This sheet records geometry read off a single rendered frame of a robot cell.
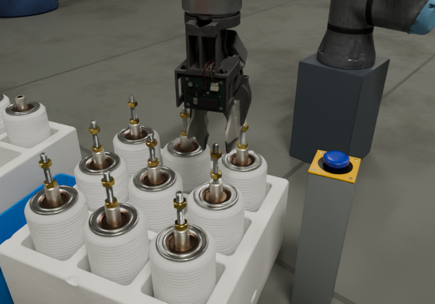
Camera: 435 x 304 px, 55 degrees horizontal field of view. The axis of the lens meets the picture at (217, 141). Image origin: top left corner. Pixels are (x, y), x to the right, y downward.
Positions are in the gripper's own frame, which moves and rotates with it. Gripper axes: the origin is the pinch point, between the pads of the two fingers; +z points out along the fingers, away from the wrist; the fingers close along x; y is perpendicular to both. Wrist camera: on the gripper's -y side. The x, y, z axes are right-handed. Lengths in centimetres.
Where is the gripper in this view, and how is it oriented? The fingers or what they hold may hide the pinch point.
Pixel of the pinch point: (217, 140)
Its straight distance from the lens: 64.3
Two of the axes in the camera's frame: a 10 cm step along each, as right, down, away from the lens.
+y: -2.8, 4.8, -8.3
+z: 0.0, 8.6, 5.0
